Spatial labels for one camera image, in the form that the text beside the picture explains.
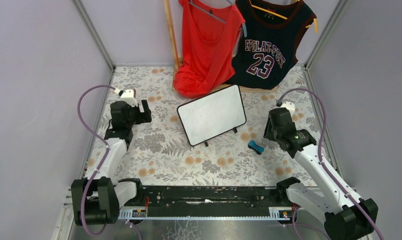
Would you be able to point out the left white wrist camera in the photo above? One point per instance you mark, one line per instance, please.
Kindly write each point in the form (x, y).
(128, 96)

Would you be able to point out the blue black whiteboard eraser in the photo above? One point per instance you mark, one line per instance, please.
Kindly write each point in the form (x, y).
(256, 148)

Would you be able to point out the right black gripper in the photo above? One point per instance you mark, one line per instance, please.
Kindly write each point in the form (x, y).
(272, 123)

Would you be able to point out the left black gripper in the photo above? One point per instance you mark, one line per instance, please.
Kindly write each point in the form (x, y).
(143, 110)

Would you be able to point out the navy basketball jersey 23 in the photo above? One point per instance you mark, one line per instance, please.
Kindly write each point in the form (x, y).
(268, 52)

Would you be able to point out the yellow clothes hanger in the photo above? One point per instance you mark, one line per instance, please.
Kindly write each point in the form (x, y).
(266, 10)

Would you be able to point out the floral table cloth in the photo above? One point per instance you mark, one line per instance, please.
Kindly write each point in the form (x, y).
(159, 153)

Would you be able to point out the grey clothes hanger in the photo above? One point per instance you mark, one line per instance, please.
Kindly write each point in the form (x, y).
(244, 29)

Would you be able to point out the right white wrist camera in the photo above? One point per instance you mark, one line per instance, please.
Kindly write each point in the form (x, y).
(290, 106)

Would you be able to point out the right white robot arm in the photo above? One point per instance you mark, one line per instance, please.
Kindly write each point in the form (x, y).
(343, 212)

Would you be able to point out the wooden clothes rack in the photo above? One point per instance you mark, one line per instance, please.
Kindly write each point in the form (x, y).
(178, 59)

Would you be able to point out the white board black frame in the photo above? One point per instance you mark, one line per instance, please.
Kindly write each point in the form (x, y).
(212, 115)

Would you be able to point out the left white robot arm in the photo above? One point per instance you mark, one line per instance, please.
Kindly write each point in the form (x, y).
(98, 197)

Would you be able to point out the red tank top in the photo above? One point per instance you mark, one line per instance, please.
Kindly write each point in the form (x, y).
(207, 48)

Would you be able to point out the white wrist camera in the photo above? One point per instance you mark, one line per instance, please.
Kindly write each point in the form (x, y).
(290, 106)
(128, 96)

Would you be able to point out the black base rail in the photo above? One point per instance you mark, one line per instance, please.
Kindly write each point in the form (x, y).
(207, 203)

